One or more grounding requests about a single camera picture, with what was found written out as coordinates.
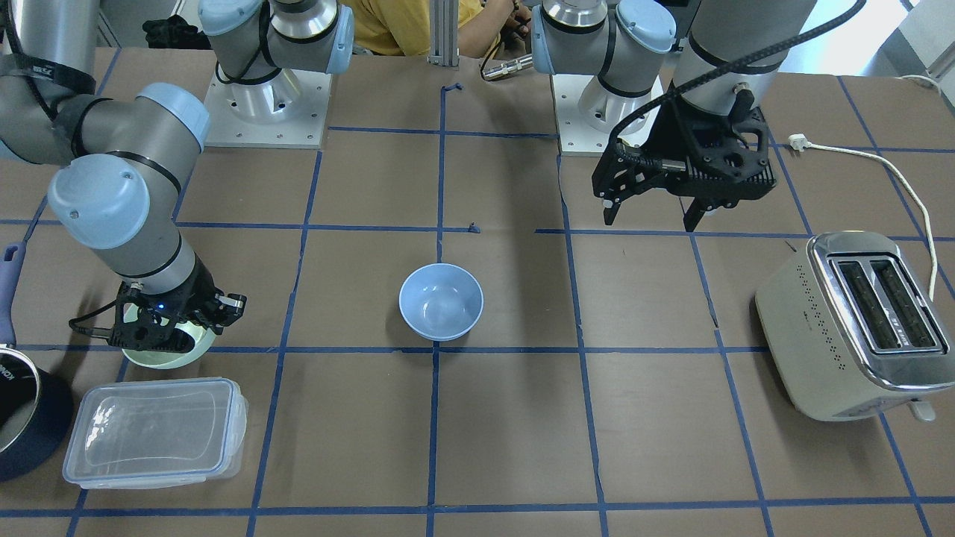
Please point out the silver cream toaster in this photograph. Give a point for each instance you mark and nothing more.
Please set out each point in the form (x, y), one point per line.
(852, 330)

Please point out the person in yellow shirt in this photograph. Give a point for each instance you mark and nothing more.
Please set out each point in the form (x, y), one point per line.
(402, 28)

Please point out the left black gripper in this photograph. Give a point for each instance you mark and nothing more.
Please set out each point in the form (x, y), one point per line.
(677, 133)

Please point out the clear plastic food container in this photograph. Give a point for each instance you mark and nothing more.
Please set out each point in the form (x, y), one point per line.
(155, 434)

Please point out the dark blue saucepan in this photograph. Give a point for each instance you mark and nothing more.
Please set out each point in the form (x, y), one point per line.
(36, 406)

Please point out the aluminium frame post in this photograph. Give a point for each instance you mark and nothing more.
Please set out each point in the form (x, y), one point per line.
(443, 40)

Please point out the blue bowl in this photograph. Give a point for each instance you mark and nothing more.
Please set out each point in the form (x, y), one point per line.
(441, 302)

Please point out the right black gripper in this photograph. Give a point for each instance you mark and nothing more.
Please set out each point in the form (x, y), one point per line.
(195, 291)

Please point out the green bowl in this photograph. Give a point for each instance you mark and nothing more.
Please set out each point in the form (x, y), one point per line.
(189, 342)

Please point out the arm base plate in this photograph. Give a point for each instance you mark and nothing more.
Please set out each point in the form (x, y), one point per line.
(586, 112)
(287, 112)

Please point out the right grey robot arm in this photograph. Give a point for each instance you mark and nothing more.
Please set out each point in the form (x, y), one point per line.
(120, 167)

